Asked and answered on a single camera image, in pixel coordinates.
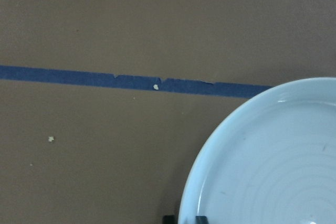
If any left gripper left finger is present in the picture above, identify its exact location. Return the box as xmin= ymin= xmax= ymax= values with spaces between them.
xmin=162 ymin=215 xmax=177 ymax=224

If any light blue plate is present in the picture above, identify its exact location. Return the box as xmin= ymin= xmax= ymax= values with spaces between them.
xmin=178 ymin=78 xmax=335 ymax=223

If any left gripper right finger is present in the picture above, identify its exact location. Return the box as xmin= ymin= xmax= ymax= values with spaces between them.
xmin=195 ymin=216 xmax=209 ymax=224

